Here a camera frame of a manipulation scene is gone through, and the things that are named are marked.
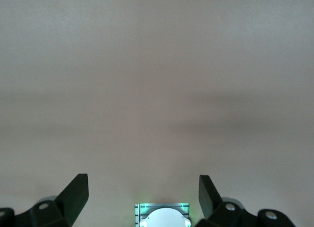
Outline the brown table cover sheet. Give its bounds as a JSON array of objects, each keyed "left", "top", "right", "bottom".
[{"left": 0, "top": 0, "right": 314, "bottom": 227}]

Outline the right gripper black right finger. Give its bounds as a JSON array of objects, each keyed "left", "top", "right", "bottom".
[{"left": 196, "top": 175, "right": 295, "bottom": 227}]

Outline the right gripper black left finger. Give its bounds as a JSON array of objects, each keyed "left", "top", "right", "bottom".
[{"left": 0, "top": 173, "right": 89, "bottom": 227}]

